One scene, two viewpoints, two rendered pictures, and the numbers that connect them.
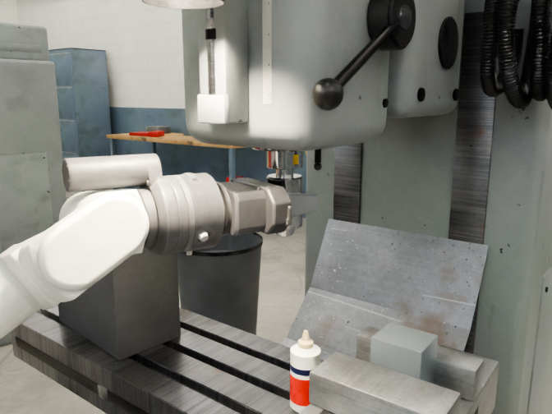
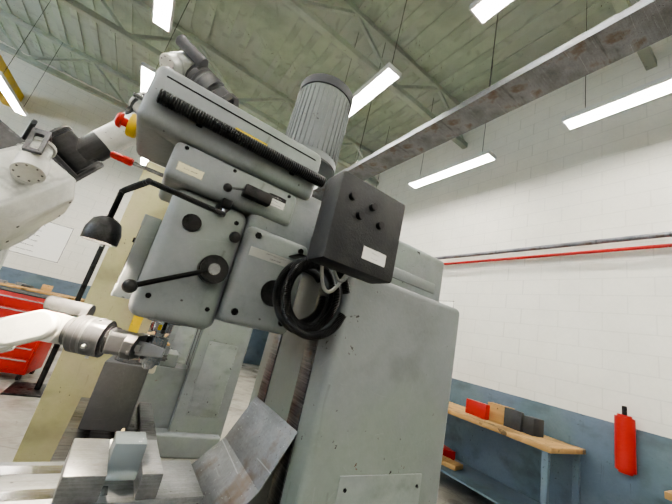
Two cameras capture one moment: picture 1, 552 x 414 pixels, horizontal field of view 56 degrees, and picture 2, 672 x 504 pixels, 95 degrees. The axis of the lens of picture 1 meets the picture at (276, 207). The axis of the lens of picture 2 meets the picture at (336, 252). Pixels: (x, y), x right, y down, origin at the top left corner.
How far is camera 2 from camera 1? 68 cm
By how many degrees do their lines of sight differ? 35
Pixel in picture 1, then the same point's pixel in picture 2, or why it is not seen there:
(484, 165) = (307, 374)
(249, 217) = (112, 345)
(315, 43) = (149, 268)
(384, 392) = (76, 457)
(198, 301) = not seen: hidden behind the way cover
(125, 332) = (90, 412)
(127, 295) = (102, 391)
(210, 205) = (93, 332)
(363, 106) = (183, 305)
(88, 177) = (52, 304)
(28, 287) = not seen: outside the picture
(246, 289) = not seen: hidden behind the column
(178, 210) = (75, 328)
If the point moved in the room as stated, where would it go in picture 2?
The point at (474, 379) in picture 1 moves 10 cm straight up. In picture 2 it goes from (140, 481) to (162, 418)
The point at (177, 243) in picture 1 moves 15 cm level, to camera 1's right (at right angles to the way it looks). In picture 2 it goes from (69, 345) to (113, 361)
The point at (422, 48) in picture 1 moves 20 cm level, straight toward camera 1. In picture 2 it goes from (241, 289) to (165, 264)
